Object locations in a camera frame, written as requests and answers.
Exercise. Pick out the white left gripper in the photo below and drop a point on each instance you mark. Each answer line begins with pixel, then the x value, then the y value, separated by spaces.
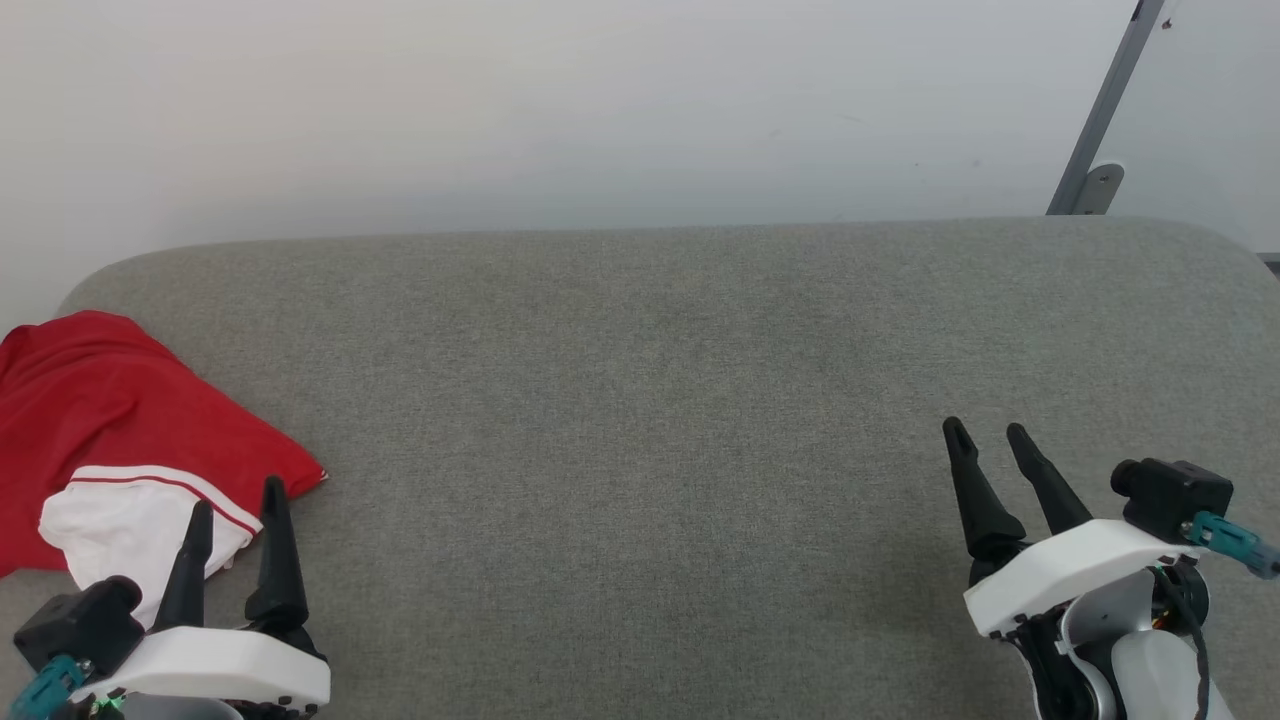
pixel 220 665

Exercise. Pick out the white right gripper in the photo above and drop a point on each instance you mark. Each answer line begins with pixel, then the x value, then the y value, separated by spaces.
pixel 1070 570

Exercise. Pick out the red and white garment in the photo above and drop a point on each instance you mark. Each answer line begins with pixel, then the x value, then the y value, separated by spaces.
pixel 110 410

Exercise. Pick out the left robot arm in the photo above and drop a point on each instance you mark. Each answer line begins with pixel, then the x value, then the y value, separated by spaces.
pixel 190 711

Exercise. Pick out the grey fabric sofa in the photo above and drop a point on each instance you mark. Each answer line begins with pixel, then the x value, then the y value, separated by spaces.
pixel 650 420

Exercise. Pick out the grey metal pole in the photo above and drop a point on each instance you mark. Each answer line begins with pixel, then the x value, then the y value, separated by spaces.
pixel 1110 95

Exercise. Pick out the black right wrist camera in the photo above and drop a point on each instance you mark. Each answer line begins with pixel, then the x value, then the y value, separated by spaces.
pixel 1170 495

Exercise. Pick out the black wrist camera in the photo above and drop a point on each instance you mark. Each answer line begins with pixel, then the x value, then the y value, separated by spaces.
pixel 80 620
pixel 1170 495

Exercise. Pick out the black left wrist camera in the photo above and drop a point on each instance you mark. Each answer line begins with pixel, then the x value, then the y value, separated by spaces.
pixel 80 620

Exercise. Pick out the teal left camera connector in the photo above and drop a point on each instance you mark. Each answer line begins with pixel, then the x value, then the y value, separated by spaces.
pixel 45 688

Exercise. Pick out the teal camera connector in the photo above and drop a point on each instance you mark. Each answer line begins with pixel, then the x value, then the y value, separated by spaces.
pixel 1235 542
pixel 45 688

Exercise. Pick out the teal right camera connector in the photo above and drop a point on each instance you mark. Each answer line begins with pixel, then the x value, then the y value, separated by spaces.
pixel 1235 542

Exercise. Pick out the grey metal pole bracket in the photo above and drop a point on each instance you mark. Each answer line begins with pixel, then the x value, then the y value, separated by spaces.
pixel 1102 188

